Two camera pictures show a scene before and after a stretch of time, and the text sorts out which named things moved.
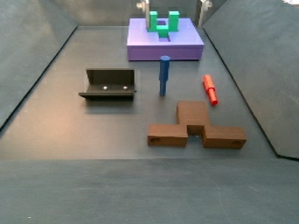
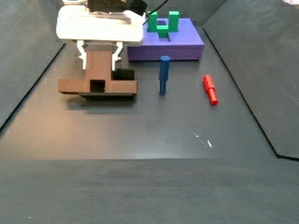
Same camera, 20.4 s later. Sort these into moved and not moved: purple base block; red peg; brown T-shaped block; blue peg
Moved: brown T-shaped block
Not moved: blue peg; purple base block; red peg
